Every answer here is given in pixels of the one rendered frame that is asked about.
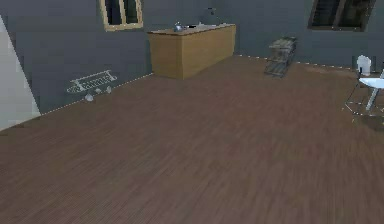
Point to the light wood kitchen counter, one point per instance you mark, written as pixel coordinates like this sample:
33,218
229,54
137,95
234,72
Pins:
186,51

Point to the silver kettle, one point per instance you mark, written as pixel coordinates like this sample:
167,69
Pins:
178,27

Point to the small grey cup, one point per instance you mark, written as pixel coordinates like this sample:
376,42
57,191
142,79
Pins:
108,89
89,97

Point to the dark slatted shelf rack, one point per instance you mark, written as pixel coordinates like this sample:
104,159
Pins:
281,56

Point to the light wood framed window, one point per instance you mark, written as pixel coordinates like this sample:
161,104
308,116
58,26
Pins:
121,13

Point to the dark framed window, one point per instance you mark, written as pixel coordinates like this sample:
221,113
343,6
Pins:
340,14

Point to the white jug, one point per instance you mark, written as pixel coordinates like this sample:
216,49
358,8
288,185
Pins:
363,65

